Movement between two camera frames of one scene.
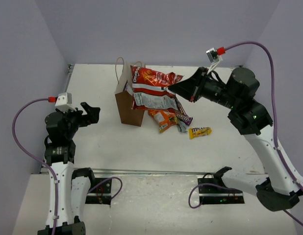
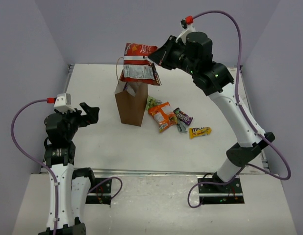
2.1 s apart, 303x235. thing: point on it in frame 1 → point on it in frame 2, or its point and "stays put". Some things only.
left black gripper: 80,115 stays put
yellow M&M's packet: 198,131 stays put
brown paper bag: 123,98 stays put
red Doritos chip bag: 150,89 → 138,68
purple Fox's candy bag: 127,88 stays put
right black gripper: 192,88 → 165,51
